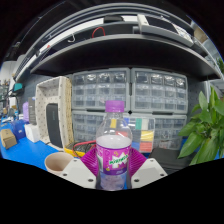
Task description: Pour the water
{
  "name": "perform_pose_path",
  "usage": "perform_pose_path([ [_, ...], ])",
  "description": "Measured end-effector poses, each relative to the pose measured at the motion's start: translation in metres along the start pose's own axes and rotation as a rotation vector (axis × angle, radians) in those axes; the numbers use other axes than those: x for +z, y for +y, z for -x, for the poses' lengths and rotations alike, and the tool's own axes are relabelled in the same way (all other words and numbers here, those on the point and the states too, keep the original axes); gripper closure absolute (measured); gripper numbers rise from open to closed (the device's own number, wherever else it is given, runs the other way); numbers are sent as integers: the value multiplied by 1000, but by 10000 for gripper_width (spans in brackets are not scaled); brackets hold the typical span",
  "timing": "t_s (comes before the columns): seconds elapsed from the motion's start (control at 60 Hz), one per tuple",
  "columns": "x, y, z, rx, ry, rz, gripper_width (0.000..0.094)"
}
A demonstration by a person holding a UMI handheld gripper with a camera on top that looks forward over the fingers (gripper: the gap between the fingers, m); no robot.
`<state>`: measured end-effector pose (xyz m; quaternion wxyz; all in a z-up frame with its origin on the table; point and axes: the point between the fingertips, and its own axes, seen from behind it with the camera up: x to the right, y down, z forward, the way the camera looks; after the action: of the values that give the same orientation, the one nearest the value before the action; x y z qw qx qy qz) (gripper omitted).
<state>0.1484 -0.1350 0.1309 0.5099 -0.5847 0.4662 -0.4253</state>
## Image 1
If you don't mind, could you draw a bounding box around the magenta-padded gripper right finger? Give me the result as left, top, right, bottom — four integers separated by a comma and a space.
128, 147, 168, 190

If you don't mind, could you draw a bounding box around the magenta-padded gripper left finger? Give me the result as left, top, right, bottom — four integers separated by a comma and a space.
59, 147, 101, 190

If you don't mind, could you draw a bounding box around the clear bottle with purple cap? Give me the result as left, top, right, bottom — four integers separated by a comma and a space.
95, 99, 134, 192

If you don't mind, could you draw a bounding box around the plain black box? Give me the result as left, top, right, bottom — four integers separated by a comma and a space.
148, 147, 183, 168

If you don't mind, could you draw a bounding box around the clear box with coloured parts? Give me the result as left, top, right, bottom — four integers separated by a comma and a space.
108, 114, 156, 154

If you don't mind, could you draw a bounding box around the black speaker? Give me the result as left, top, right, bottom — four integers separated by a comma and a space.
45, 103, 64, 149

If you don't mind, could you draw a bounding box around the white box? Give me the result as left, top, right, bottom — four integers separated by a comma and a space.
24, 123, 41, 144

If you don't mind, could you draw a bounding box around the green potted plant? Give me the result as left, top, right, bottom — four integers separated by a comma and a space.
177, 85, 224, 167

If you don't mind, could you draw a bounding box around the blue box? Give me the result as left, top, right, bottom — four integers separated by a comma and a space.
11, 119, 28, 140

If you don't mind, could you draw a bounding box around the dark grey box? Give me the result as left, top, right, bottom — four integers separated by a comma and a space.
27, 96, 38, 126

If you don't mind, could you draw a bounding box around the brown cardboard box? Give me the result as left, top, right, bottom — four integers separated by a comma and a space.
0, 128, 18, 150

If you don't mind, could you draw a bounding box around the purple bag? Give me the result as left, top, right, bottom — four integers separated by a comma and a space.
21, 101, 30, 124

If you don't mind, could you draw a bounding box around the beige perforated tray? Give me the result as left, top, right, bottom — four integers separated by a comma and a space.
34, 75, 75, 153

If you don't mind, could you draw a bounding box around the small teal box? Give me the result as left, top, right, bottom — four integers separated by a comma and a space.
13, 83, 24, 93

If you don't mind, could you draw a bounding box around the white rack shelf unit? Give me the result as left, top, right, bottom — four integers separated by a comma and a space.
191, 19, 224, 91

